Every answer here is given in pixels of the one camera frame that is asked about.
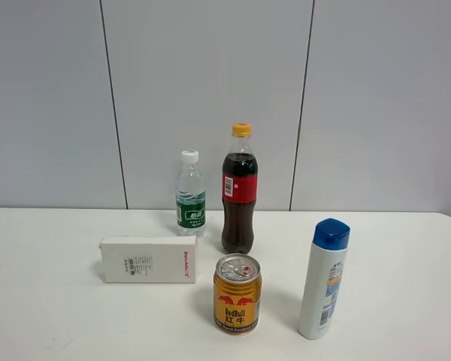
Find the white cardboard box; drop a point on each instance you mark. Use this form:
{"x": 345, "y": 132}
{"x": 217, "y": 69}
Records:
{"x": 149, "y": 260}

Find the cola bottle yellow cap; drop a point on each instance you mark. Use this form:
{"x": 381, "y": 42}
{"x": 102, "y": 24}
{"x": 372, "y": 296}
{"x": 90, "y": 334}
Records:
{"x": 239, "y": 190}

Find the clear water bottle green label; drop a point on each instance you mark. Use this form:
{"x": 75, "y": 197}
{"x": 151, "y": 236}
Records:
{"x": 190, "y": 196}

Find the gold Red Bull can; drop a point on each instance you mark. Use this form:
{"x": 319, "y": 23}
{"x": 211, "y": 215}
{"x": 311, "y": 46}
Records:
{"x": 237, "y": 286}

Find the white shampoo bottle blue cap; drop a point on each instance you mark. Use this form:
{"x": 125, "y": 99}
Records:
{"x": 325, "y": 268}

